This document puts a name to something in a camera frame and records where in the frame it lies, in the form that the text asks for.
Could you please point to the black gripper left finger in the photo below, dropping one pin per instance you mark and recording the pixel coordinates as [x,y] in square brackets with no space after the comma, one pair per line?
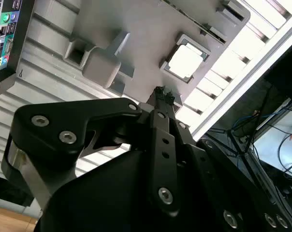
[63,120]

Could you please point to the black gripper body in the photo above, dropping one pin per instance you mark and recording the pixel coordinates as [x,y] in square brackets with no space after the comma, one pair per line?
[107,198]

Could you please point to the silver square CPU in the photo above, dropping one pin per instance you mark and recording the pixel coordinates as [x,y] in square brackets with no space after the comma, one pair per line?
[184,60]

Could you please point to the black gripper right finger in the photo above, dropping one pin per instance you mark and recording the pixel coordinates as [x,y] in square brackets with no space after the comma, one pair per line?
[233,183]

